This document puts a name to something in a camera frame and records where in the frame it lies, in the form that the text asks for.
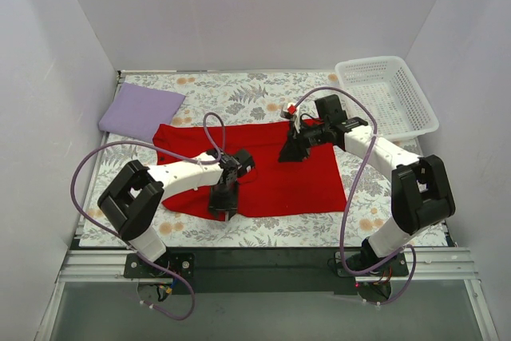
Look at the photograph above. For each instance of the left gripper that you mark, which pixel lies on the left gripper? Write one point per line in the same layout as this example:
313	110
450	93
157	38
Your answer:
223	203

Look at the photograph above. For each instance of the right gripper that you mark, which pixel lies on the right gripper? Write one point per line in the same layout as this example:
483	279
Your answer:
297	140

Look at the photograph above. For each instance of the red t-shirt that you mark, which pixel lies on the red t-shirt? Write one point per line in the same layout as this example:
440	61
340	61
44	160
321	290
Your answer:
273	188

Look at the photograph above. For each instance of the white plastic basket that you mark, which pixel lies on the white plastic basket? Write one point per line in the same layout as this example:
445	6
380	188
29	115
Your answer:
388	89

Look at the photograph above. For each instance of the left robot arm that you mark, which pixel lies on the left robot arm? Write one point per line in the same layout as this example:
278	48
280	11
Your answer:
132	198

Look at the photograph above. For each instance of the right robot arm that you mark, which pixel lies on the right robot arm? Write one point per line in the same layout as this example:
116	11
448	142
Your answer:
420	193

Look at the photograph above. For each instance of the floral table mat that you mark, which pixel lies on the floral table mat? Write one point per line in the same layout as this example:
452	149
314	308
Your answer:
244	98

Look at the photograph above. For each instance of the folded lavender t-shirt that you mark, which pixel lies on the folded lavender t-shirt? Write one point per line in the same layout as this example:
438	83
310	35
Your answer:
138	111

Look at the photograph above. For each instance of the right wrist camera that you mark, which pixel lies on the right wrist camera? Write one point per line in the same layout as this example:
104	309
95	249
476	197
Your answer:
290	112

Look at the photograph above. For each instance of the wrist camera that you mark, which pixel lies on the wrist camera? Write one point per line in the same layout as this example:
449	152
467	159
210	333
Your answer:
290	112
215	154

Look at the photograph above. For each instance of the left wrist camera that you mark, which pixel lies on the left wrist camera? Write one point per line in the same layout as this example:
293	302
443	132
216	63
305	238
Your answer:
215	154

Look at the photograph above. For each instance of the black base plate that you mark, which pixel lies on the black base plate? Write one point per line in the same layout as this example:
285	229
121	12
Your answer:
254	270

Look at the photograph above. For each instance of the aluminium frame rail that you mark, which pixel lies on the aluminium frame rail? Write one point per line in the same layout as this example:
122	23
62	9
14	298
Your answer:
444	301

